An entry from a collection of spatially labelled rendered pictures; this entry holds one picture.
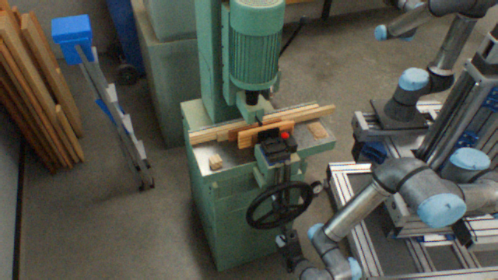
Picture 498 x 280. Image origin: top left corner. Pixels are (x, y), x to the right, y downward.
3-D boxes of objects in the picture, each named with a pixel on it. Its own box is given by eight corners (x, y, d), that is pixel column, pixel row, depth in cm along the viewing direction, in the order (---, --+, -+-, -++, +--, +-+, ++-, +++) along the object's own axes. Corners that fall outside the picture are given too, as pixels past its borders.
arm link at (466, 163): (457, 162, 147) (473, 139, 138) (483, 187, 139) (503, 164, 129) (433, 170, 144) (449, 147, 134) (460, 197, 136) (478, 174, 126)
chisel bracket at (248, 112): (247, 127, 147) (247, 112, 141) (235, 106, 156) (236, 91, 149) (264, 124, 149) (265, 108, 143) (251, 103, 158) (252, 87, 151)
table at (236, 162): (209, 204, 138) (208, 195, 133) (189, 148, 157) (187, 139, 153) (345, 164, 154) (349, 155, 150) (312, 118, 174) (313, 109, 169)
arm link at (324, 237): (393, 138, 109) (298, 235, 132) (418, 163, 103) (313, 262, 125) (411, 143, 117) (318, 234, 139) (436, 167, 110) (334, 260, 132)
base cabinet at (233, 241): (216, 274, 205) (212, 202, 154) (191, 194, 242) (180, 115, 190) (288, 248, 218) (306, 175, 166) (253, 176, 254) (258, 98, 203)
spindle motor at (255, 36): (239, 96, 128) (241, 12, 105) (223, 68, 139) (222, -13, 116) (284, 86, 132) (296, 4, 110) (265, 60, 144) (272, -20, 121)
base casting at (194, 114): (213, 201, 154) (212, 188, 148) (180, 115, 190) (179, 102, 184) (306, 174, 166) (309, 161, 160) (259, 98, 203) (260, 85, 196)
